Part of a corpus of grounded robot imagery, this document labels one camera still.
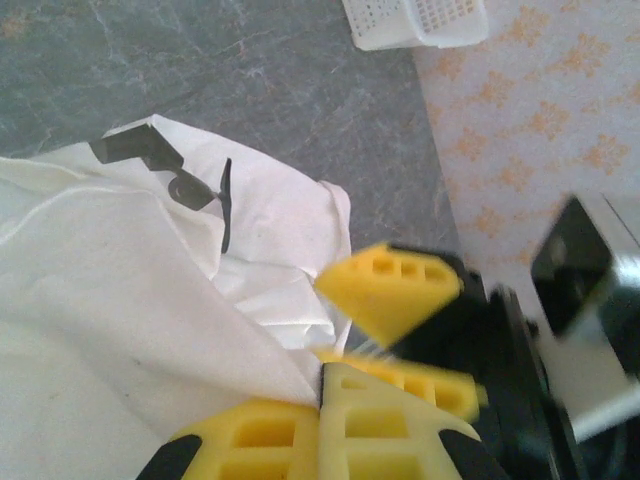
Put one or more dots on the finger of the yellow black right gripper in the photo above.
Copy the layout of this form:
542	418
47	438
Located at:
385	295
440	392

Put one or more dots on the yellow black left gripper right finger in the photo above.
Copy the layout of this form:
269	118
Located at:
380	430

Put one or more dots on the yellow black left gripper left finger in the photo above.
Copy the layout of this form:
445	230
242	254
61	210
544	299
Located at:
260	440

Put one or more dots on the white perforated plastic basket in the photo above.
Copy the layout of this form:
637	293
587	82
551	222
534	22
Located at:
425	20

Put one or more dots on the white t-shirt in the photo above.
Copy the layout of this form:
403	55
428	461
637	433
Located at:
125	300

